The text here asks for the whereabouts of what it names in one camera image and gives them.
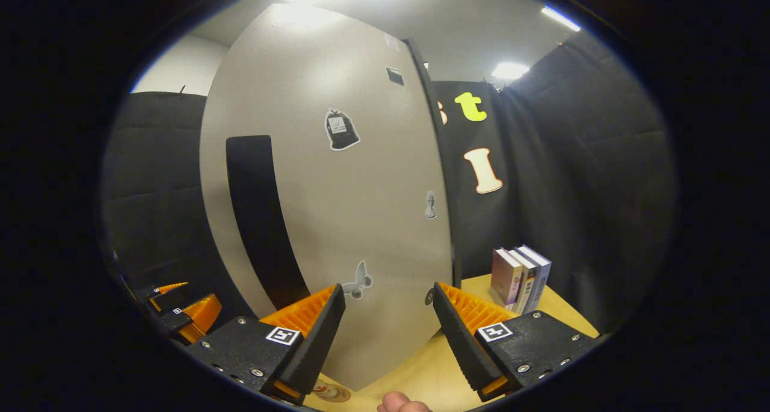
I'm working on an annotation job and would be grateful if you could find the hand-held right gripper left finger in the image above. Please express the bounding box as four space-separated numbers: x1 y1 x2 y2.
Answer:
183 283 347 405

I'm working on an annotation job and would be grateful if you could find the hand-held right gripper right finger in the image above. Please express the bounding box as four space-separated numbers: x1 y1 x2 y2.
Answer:
432 281 601 402

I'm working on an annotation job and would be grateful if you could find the round wooden coaster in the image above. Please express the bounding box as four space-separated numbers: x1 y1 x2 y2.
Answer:
312 378 352 404

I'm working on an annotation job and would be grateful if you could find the black door handle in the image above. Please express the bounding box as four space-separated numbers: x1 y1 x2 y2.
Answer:
226 135 312 310

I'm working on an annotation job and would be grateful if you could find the light grey cabinet door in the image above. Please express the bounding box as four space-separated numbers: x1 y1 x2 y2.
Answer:
200 3 453 393

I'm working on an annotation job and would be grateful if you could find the pink book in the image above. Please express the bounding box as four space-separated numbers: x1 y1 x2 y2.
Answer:
490 248 523 306

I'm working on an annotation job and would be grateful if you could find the grey book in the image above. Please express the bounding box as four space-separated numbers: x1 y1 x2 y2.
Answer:
517 244 552 315

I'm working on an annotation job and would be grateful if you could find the black backdrop cloth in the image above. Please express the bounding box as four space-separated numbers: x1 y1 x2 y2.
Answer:
99 30 677 334

